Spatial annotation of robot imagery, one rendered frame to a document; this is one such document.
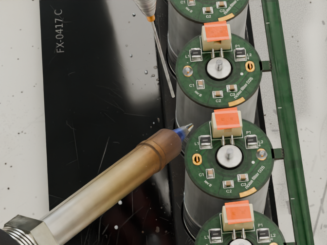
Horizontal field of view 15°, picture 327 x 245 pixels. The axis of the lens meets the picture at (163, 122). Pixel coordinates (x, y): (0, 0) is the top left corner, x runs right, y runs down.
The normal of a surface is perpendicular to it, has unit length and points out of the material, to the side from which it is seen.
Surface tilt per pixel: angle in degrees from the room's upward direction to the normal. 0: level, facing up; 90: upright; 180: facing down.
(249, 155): 0
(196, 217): 90
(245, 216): 0
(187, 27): 90
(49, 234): 39
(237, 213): 0
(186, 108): 90
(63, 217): 26
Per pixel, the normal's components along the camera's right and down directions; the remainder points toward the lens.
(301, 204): 0.00, -0.44
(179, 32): -0.74, 0.61
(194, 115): -0.54, 0.76
